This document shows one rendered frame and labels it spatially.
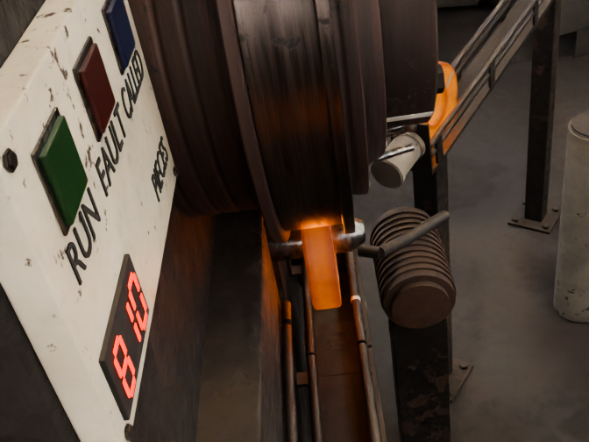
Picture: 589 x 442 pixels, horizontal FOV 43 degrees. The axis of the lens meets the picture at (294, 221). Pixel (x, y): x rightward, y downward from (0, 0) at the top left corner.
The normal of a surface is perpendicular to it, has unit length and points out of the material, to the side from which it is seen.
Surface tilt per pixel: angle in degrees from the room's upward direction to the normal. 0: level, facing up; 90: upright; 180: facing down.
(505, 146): 0
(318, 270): 73
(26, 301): 90
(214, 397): 0
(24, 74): 0
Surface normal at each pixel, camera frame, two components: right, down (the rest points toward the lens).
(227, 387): -0.14, -0.79
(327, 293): 0.05, 0.70
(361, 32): 0.45, 0.37
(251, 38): 0.00, 0.38
